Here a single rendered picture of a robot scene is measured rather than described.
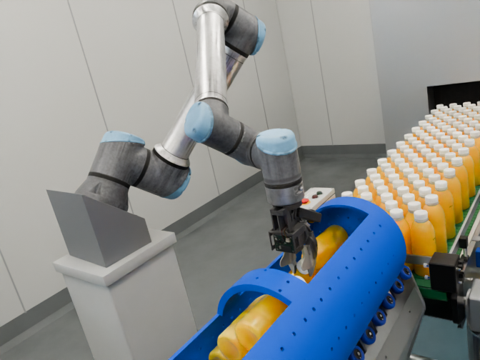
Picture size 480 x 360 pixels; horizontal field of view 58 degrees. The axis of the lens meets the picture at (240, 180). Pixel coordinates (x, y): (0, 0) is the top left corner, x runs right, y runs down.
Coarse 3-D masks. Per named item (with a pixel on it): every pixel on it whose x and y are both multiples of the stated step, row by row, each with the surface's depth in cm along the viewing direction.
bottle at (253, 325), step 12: (264, 300) 89; (276, 300) 89; (252, 312) 86; (264, 312) 86; (276, 312) 87; (240, 324) 84; (252, 324) 83; (264, 324) 84; (240, 336) 86; (252, 336) 84
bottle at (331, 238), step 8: (328, 232) 122; (336, 232) 123; (344, 232) 124; (320, 240) 118; (328, 240) 119; (336, 240) 120; (344, 240) 123; (320, 248) 115; (328, 248) 116; (336, 248) 119; (320, 256) 114; (328, 256) 116; (320, 264) 114
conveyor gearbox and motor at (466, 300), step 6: (474, 282) 134; (474, 288) 131; (468, 294) 132; (474, 294) 128; (468, 300) 128; (474, 300) 127; (468, 306) 130; (474, 306) 128; (468, 312) 131; (474, 312) 128; (468, 318) 133; (474, 318) 129; (468, 324) 134; (474, 324) 130; (474, 330) 130; (474, 336) 133; (474, 342) 136; (474, 348) 136; (474, 354) 137
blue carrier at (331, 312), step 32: (320, 224) 130; (352, 224) 123; (384, 224) 112; (352, 256) 99; (384, 256) 106; (256, 288) 88; (288, 288) 86; (320, 288) 88; (352, 288) 93; (384, 288) 104; (224, 320) 100; (288, 320) 80; (320, 320) 83; (352, 320) 90; (192, 352) 92; (256, 352) 73; (288, 352) 75; (320, 352) 80
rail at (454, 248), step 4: (476, 196) 162; (476, 200) 160; (472, 204) 157; (476, 204) 160; (472, 208) 154; (472, 212) 154; (468, 216) 149; (472, 216) 154; (464, 220) 147; (468, 220) 148; (464, 224) 144; (468, 224) 148; (464, 228) 144; (460, 232) 140; (464, 232) 144; (456, 236) 138; (456, 240) 136; (456, 244) 135; (452, 248) 132; (456, 248) 135; (452, 252) 131
